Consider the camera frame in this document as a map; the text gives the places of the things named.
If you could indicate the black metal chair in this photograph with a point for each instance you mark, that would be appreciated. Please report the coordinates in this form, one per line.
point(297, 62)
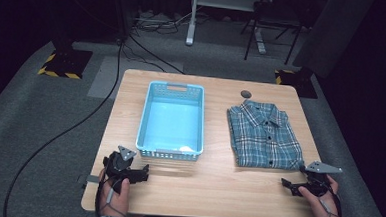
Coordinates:
point(251, 38)

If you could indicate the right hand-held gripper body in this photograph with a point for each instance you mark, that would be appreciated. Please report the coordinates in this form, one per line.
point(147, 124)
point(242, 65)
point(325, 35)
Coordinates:
point(317, 181)

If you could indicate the blue plaid shirt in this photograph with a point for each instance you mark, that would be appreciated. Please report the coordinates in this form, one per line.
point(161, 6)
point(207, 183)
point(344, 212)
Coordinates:
point(264, 139)

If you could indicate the black stand pole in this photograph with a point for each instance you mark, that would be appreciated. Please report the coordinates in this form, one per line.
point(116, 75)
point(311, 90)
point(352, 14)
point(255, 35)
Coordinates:
point(122, 11)

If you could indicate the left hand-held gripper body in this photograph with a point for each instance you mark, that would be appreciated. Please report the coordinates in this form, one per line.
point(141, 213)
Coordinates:
point(116, 164)

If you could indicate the dark round table grommet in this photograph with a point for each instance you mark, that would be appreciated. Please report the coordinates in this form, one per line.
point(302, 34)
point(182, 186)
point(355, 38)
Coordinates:
point(246, 94)

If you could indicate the person's right hand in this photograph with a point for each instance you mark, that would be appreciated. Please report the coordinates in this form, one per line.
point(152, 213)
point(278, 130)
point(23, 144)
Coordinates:
point(322, 208)

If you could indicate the person's left hand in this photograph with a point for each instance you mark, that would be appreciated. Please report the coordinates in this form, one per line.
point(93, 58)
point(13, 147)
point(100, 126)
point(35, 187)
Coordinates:
point(117, 203)

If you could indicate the grey upright panel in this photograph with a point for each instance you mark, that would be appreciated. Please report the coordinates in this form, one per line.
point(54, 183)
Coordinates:
point(331, 32)

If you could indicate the blue plastic basket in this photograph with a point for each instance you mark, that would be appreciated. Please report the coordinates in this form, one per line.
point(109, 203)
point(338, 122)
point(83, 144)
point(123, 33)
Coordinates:
point(171, 124)

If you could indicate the black hazard-striped stand base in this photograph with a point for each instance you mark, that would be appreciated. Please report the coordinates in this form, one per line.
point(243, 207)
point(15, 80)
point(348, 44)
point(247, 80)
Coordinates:
point(297, 84)
point(66, 63)

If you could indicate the grey table edge bracket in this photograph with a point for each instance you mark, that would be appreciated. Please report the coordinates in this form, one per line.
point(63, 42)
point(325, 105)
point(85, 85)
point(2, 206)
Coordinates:
point(92, 179)

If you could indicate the white desk frame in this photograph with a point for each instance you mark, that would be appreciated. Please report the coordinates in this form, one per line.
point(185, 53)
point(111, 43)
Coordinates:
point(190, 28)

